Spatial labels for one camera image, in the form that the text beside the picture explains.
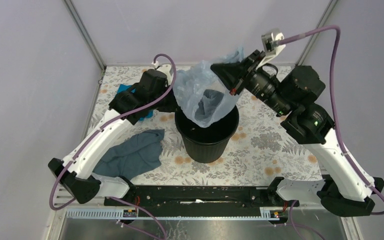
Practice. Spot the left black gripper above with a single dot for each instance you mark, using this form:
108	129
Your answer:
173	105

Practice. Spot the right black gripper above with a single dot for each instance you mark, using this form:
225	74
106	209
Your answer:
230	73

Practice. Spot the light blue trash bag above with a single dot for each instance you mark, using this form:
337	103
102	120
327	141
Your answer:
201	95

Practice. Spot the black plastic trash bin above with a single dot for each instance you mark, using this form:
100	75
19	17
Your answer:
206	145

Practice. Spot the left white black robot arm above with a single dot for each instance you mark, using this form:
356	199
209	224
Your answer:
75	172

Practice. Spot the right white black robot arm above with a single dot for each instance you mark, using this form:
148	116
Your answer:
341	190

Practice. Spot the grey blue trash bag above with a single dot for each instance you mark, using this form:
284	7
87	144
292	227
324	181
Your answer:
135	156

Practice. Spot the floral patterned table mat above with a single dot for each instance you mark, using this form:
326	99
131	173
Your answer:
257	152

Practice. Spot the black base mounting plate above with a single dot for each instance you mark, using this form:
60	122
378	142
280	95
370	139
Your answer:
155	197

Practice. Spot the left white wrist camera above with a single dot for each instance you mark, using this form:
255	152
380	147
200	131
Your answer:
167	69

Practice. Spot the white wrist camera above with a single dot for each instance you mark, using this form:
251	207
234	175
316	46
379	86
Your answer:
271	45
167	69

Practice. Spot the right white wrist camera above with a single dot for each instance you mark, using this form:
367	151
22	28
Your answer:
271	45

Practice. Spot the left aluminium frame post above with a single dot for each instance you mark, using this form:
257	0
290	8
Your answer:
73	12

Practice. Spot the white slotted cable duct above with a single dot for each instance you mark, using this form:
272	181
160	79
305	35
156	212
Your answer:
176	213

